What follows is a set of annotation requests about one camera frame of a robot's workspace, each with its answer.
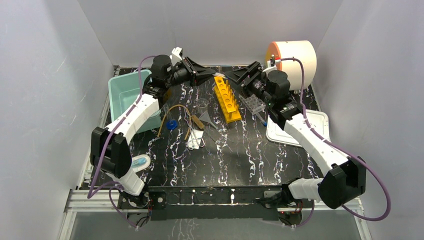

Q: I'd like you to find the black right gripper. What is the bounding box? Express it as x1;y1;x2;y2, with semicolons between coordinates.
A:
223;61;274;107

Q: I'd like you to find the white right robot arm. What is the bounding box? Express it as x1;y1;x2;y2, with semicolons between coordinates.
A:
224;61;366;209

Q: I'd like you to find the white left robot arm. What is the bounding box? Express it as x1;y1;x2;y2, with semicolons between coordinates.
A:
90;53;215;208

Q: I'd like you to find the yellow test tube rack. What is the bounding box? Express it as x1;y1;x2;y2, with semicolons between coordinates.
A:
214;76;242;124

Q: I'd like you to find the clear acrylic tube rack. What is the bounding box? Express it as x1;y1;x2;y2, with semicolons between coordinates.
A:
238;94;266;115

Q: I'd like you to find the clear glass beaker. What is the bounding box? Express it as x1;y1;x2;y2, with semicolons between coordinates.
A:
196;98;210;114

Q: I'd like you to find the clear plastic funnel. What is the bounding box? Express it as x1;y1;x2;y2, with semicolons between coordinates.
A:
199;111;219;131

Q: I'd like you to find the brown test tube brush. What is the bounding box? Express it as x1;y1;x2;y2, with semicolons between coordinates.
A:
191;115;205;130

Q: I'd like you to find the blue round cap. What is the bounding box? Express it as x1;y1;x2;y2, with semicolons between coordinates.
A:
166;119;178;131

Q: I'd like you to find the brown rubber tubing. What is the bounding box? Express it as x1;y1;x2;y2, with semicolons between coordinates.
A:
156;104;193;140

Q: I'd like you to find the cream cylindrical drum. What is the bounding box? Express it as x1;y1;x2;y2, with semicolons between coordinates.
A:
265;40;317;91

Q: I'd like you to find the teal plastic bin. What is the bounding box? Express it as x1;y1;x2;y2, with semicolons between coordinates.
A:
108;69;162;133

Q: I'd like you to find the white plastic bin lid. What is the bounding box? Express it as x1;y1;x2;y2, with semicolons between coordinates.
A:
266;109;331;149

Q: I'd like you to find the packaged blue pipette bulb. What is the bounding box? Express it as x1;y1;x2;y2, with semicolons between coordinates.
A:
131;154;151;173

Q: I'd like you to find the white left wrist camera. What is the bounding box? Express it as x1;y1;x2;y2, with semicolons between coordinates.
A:
169;47;183;66

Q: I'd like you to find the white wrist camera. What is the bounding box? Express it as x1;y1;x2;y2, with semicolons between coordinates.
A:
262;60;277;76
169;47;183;66

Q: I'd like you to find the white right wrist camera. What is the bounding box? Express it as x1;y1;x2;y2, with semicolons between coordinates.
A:
262;60;277;76

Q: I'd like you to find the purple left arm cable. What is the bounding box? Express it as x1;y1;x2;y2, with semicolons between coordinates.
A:
86;55;158;229

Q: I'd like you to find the aluminium frame rail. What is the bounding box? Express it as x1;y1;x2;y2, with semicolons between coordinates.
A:
64;187;364;213

